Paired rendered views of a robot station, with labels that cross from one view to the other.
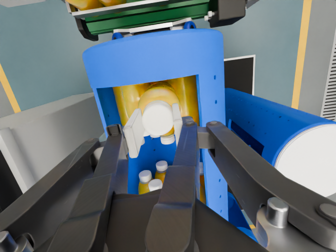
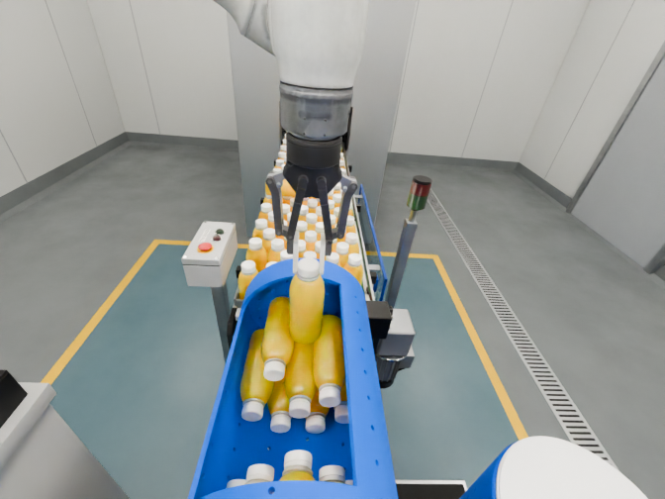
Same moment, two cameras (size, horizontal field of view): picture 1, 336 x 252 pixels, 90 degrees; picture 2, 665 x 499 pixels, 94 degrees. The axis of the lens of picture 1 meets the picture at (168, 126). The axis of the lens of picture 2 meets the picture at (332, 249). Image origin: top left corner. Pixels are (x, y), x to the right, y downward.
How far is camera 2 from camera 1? 0.51 m
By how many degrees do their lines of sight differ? 74
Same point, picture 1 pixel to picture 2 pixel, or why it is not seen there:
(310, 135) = (525, 449)
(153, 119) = (305, 262)
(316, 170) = not seen: outside the picture
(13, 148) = (27, 422)
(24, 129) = (52, 423)
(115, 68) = (281, 270)
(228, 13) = (376, 314)
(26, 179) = not seen: outside the picture
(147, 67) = not seen: hidden behind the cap
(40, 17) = (140, 384)
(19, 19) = (110, 381)
